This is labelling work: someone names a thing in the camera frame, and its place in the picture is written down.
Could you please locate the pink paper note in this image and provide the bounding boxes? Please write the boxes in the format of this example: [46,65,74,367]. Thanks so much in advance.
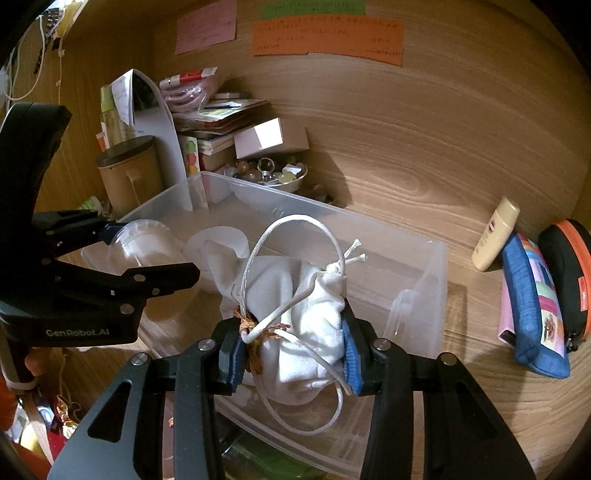
[174,0,238,55]

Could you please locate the fruit sticker sheet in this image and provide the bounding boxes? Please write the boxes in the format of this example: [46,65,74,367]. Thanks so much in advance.
[182,136,201,179]

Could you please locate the pink coil hair tie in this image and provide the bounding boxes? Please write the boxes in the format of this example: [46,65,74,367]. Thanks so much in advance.
[159,75,223,112]

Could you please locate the cardboard canister with dark lid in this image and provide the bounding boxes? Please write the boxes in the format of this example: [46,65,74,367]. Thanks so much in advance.
[95,136,163,219]

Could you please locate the black and orange zip case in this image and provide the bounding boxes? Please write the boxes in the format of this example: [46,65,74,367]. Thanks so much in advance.
[537,219,591,354]

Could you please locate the orange paper note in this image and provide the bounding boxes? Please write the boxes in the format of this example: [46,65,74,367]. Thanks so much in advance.
[251,16,405,68]

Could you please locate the bowl of glass beads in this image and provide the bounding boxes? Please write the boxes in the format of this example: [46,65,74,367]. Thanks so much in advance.
[223,156,308,193]

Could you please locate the green and orange wipes packet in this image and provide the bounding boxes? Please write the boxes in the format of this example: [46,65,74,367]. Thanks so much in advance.
[78,196,112,219]

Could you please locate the white round lid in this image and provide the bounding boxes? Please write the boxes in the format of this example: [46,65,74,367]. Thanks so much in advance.
[184,225,251,296]

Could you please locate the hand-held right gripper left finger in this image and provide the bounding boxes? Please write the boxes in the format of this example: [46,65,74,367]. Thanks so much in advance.
[46,320,249,480]

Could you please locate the green paper note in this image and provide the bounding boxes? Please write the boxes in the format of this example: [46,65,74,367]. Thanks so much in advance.
[259,0,365,20]

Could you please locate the white cable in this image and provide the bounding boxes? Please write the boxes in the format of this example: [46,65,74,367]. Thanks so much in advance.
[4,13,64,103]

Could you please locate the cream lotion bottle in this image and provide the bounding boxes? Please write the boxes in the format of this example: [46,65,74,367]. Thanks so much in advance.
[471,196,522,272]

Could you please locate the wooden desktop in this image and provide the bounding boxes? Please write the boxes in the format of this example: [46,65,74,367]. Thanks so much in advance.
[28,152,591,480]

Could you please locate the white printed paper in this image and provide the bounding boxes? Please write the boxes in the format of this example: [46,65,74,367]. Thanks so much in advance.
[112,69,160,136]

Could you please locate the stack of fruit packets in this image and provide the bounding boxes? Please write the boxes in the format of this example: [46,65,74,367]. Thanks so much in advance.
[172,92,269,155]

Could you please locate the pale green bottle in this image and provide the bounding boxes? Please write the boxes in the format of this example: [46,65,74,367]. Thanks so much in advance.
[99,85,131,145]

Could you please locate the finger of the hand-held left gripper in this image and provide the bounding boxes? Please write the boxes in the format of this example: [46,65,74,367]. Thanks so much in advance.
[45,260,202,320]
[31,209,127,260]

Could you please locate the white drawstring pouch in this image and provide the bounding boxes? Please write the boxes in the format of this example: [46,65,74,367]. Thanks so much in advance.
[203,215,370,437]

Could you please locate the red velvet pouch gold top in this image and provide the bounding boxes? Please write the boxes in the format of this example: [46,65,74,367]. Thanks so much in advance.
[28,394,86,468]

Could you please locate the clear plastic storage box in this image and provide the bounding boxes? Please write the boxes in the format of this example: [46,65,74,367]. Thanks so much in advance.
[81,171,448,480]

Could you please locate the clear plastic cup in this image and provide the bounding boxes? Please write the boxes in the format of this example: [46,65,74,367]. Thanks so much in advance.
[105,219,185,278]

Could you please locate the small white box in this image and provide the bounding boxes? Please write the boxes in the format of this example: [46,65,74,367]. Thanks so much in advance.
[233,117,310,160]

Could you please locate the red and white tube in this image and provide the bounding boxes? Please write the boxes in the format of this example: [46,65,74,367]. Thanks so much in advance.
[159,67,218,89]

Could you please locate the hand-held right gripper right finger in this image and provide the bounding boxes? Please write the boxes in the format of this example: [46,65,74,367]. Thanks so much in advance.
[341,300,539,480]

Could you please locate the person's left hand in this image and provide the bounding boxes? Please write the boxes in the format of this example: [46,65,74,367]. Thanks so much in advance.
[25,352,49,385]

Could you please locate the white curved card sheet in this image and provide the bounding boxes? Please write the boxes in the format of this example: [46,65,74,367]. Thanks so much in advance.
[133,78,193,212]

